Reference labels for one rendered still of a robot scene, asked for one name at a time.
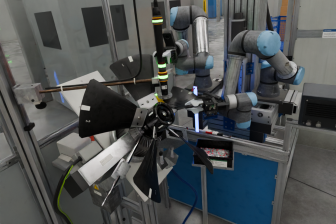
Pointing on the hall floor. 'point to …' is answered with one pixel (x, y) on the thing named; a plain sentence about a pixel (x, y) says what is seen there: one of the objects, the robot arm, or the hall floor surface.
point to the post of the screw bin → (204, 194)
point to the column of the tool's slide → (28, 149)
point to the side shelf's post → (106, 216)
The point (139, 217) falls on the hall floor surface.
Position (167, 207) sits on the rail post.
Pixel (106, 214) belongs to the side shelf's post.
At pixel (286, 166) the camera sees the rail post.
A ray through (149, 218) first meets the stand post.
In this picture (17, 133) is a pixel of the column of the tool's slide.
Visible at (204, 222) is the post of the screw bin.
